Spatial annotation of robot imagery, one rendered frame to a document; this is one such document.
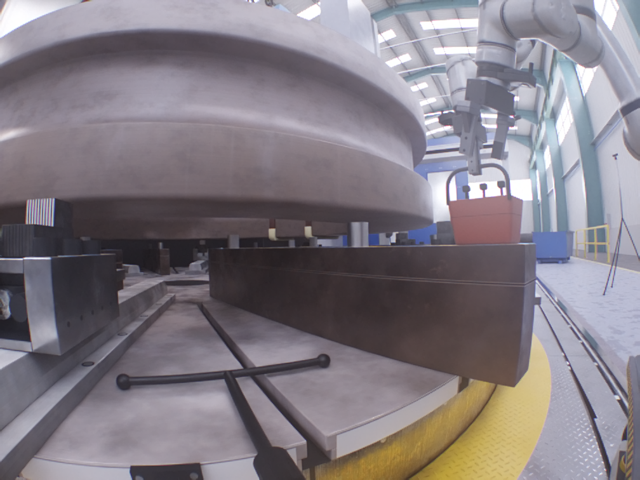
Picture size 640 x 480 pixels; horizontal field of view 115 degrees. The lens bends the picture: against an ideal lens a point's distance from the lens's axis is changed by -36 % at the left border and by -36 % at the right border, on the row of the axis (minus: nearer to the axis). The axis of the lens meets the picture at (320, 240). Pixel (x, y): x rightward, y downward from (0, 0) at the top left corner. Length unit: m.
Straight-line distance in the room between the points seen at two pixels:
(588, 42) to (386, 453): 1.03
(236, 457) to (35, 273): 0.56
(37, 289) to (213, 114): 0.90
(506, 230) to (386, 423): 0.56
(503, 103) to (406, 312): 0.66
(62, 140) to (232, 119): 0.66
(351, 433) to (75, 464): 0.56
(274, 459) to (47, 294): 0.56
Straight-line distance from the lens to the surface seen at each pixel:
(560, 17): 0.62
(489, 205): 0.87
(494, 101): 0.67
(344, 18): 6.79
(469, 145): 0.63
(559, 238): 10.31
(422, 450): 1.03
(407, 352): 1.04
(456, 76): 0.95
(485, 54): 0.69
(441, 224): 2.11
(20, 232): 0.92
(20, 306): 0.87
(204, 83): 1.37
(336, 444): 0.71
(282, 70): 1.52
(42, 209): 1.02
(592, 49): 0.75
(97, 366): 1.02
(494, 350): 0.90
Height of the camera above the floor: 0.69
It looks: 1 degrees up
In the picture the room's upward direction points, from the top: 1 degrees counter-clockwise
